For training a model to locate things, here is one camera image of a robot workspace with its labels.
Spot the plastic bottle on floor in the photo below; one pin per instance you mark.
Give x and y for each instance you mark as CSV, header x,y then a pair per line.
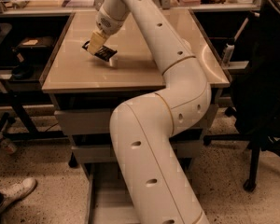
x,y
7,145

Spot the black desk frame leg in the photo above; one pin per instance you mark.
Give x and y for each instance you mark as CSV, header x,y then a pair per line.
x,y
32,132

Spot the middle grey drawer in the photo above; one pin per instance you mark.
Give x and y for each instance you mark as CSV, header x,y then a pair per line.
x,y
105,153

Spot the white sneaker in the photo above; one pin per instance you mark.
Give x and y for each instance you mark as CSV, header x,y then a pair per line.
x,y
16,192

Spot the black rxbar chocolate wrapper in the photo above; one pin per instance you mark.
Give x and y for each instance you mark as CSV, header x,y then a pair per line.
x,y
105,53

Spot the black round device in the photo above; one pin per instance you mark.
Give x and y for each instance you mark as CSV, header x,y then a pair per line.
x,y
23,70

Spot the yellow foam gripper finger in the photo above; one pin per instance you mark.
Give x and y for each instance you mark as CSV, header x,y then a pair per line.
x,y
97,40

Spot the white bottle black cap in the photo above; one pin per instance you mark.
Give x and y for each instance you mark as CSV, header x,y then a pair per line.
x,y
227,52

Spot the top grey drawer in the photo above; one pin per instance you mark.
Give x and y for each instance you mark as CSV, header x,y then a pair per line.
x,y
84,122

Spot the black box with label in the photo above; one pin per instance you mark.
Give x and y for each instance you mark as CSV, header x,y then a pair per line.
x,y
35,49

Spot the black office chair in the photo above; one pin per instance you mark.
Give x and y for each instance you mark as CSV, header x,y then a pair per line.
x,y
255,94

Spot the grey drawer cabinet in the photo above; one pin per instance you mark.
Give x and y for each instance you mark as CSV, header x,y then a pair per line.
x,y
77,81

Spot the open bottom grey drawer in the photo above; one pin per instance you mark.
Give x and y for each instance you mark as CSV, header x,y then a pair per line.
x,y
109,201

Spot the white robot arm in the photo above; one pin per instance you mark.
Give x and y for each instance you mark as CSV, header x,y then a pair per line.
x,y
158,186

